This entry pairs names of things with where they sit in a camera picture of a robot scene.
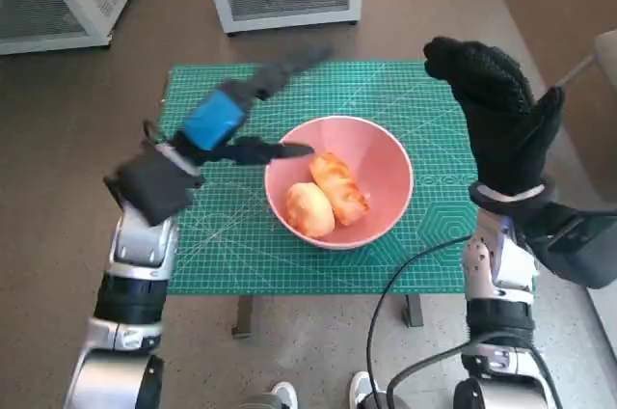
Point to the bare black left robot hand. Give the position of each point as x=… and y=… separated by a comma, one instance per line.
x=214, y=117

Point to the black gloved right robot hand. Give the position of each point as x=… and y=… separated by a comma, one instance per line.
x=506, y=139

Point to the pink bowl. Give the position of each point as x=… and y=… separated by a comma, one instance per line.
x=376, y=163

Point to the round bread bun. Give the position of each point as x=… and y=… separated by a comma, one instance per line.
x=311, y=211

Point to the long twisted bread loaf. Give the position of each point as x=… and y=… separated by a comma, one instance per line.
x=340, y=187

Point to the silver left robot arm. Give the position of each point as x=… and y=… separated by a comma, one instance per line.
x=140, y=245

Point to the pale grey chair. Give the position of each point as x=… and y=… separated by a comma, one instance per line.
x=608, y=54

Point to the green cutting mat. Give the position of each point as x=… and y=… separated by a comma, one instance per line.
x=361, y=86

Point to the grey metal table leg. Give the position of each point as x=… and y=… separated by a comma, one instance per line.
x=413, y=310
x=241, y=315

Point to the white shoe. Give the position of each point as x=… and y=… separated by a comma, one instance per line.
x=360, y=387
x=283, y=395

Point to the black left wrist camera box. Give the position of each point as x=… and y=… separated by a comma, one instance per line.
x=154, y=184

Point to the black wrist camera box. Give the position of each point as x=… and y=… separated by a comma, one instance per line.
x=578, y=250
x=154, y=184

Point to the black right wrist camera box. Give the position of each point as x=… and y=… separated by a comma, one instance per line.
x=578, y=250

